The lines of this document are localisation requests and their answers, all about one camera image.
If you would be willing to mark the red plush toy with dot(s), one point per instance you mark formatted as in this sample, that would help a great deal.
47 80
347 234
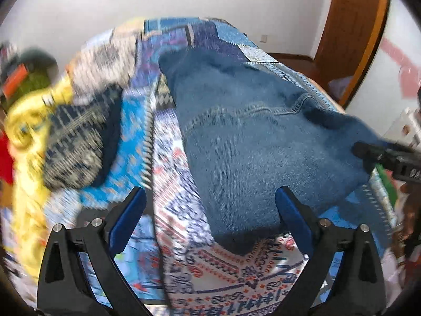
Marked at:
6 158

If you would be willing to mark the green cloth covered pile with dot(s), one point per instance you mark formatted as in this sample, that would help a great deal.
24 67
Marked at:
36 75

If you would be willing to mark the navy patterned cloth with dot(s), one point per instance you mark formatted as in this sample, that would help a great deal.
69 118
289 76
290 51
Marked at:
82 138

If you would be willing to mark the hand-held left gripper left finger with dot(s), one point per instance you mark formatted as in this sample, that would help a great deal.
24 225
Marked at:
126 219

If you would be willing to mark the lilac cloth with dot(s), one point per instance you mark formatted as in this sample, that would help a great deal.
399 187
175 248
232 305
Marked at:
340 89

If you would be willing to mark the orange box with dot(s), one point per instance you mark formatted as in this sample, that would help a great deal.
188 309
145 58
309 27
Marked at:
14 79

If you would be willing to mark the blue patchwork bed blanket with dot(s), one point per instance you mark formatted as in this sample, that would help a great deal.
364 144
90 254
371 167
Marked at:
204 36

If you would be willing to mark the brown wooden door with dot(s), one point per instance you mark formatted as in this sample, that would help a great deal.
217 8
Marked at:
352 29

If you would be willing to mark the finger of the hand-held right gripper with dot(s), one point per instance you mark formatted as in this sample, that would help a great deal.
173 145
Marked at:
404 168
365 148

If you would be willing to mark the yellow printed blanket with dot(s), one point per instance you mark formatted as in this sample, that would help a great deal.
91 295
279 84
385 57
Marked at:
29 118

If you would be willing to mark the white wall outlet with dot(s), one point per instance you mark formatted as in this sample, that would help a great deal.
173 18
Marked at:
263 38

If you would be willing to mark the blue denim jacket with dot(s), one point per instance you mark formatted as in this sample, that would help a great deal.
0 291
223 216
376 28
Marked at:
250 158

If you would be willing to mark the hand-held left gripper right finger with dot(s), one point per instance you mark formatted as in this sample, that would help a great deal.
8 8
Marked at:
294 219

